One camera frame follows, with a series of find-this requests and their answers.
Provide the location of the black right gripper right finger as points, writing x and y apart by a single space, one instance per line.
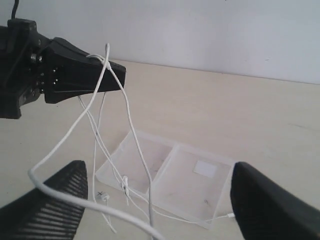
265 211

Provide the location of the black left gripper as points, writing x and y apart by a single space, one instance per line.
32 64

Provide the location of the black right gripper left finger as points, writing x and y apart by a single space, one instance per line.
37 216

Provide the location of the clear plastic hinged case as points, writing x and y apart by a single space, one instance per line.
186 181

